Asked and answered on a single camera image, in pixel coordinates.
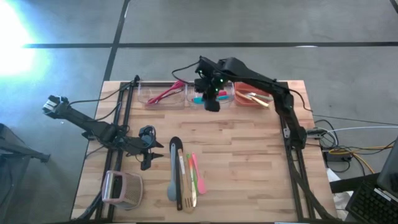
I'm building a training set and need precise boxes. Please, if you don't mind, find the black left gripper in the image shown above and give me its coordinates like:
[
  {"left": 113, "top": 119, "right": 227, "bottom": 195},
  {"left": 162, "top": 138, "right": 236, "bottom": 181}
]
[{"left": 129, "top": 125, "right": 165, "bottom": 172}]

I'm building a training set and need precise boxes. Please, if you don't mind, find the white cable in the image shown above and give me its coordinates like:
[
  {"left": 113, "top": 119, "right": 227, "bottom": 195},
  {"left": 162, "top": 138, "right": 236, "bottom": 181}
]
[{"left": 323, "top": 125, "right": 398, "bottom": 138}]

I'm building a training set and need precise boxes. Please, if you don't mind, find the green-handled table cutlery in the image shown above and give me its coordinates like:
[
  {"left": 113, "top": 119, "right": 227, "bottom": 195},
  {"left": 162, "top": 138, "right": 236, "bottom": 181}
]
[{"left": 248, "top": 92, "right": 274, "bottom": 102}]

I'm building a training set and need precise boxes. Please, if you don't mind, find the teal silicone spatula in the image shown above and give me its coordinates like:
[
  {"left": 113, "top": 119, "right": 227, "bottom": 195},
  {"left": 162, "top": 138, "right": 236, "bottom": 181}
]
[{"left": 192, "top": 95, "right": 230, "bottom": 105}]

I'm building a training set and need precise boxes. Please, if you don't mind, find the yellow-handled table knife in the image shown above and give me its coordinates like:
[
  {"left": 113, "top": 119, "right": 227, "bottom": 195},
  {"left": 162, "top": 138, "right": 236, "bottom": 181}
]
[
  {"left": 235, "top": 90, "right": 254, "bottom": 102},
  {"left": 247, "top": 94, "right": 270, "bottom": 108}
]

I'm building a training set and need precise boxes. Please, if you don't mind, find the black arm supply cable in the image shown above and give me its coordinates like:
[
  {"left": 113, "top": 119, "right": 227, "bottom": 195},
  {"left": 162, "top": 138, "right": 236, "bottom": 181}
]
[{"left": 68, "top": 79, "right": 137, "bottom": 108}]

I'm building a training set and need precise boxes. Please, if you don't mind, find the orange plastic bin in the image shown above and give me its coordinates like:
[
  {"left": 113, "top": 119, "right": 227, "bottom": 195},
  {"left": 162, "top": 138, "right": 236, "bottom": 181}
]
[{"left": 233, "top": 81, "right": 274, "bottom": 108}]

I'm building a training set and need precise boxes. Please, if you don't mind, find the yellow cable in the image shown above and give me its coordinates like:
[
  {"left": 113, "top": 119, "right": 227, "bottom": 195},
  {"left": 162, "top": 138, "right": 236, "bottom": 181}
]
[{"left": 328, "top": 145, "right": 396, "bottom": 175}]

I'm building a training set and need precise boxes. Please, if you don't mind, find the black aluminium table frame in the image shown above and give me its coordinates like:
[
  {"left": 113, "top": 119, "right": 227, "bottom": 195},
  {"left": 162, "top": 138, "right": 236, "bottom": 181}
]
[{"left": 93, "top": 80, "right": 338, "bottom": 222}]

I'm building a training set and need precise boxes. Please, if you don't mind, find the pink silicone spatula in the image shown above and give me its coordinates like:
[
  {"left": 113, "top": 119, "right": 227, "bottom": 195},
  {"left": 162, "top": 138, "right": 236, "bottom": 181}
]
[{"left": 191, "top": 152, "right": 207, "bottom": 195}]

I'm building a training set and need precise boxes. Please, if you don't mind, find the pink mesh utensil holder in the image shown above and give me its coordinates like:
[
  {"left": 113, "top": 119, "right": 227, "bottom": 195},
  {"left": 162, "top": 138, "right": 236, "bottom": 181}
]
[{"left": 101, "top": 170, "right": 144, "bottom": 210}]

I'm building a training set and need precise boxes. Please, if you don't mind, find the wooden slotted spatula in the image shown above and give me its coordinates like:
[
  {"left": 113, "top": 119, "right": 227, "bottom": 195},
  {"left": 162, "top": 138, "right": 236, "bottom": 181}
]
[{"left": 177, "top": 148, "right": 195, "bottom": 214}]

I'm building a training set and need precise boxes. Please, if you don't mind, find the clear plastic bin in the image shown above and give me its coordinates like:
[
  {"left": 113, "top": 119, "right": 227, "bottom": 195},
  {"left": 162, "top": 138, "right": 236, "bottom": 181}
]
[
  {"left": 186, "top": 81, "right": 236, "bottom": 110},
  {"left": 136, "top": 80, "right": 187, "bottom": 110}
]

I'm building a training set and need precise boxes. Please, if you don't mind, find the black power strip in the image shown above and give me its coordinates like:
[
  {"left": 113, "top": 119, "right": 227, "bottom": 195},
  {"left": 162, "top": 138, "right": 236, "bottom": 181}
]
[{"left": 323, "top": 150, "right": 352, "bottom": 163}]

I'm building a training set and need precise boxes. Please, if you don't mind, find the white crumpled paper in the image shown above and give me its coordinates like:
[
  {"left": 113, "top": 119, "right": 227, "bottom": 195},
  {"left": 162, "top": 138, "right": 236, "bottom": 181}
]
[{"left": 325, "top": 167, "right": 354, "bottom": 218}]

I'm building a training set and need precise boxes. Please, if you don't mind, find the dark metal stand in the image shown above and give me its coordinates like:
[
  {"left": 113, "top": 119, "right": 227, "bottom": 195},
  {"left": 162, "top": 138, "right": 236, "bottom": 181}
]
[{"left": 0, "top": 123, "right": 51, "bottom": 224}]

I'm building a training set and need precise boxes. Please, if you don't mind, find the thin black cable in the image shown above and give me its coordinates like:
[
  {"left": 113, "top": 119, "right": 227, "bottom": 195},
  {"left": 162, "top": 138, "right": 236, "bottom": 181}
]
[{"left": 312, "top": 114, "right": 398, "bottom": 126}]

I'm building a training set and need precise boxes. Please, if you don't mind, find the black laptop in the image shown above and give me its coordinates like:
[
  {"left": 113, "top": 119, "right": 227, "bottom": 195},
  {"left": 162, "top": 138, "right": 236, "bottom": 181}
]
[{"left": 345, "top": 136, "right": 398, "bottom": 224}]

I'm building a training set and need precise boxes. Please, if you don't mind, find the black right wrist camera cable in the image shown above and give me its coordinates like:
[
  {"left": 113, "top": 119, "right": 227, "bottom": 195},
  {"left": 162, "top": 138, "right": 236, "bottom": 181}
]
[{"left": 171, "top": 60, "right": 201, "bottom": 85}]

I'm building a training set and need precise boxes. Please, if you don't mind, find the black nylon spoon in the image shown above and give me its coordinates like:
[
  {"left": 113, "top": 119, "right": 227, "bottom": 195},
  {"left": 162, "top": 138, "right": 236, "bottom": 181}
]
[{"left": 169, "top": 136, "right": 184, "bottom": 212}]

